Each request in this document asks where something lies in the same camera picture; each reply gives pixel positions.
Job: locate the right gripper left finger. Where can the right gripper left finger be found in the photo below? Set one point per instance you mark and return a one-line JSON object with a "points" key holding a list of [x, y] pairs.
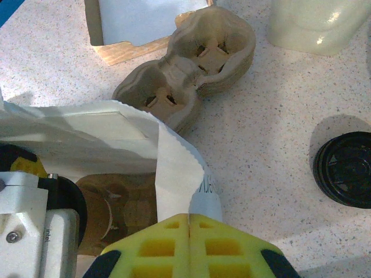
{"points": [[156, 255]]}

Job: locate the white paper bag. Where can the white paper bag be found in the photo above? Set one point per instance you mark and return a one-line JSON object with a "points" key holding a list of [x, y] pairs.
{"points": [[72, 136]]}

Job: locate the pulp cup carrier stack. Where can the pulp cup carrier stack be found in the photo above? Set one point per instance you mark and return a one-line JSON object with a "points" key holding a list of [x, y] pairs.
{"points": [[185, 66]]}

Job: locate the cream knife block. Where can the cream knife block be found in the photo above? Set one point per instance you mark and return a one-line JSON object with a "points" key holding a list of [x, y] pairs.
{"points": [[313, 26]]}

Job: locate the cardboard napkin box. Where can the cardboard napkin box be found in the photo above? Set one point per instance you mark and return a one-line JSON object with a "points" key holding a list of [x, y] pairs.
{"points": [[130, 53]]}

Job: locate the white napkin stack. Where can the white napkin stack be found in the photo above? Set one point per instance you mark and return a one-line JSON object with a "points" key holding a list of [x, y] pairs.
{"points": [[145, 20]]}

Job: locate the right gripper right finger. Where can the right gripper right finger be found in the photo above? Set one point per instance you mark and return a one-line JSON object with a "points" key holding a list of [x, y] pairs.
{"points": [[226, 255]]}

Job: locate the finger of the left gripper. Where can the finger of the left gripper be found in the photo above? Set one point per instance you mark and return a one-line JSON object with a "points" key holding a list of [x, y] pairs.
{"points": [[23, 163]]}

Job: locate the black cup lid stack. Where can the black cup lid stack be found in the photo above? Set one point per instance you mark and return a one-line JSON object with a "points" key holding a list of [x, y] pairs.
{"points": [[347, 171]]}

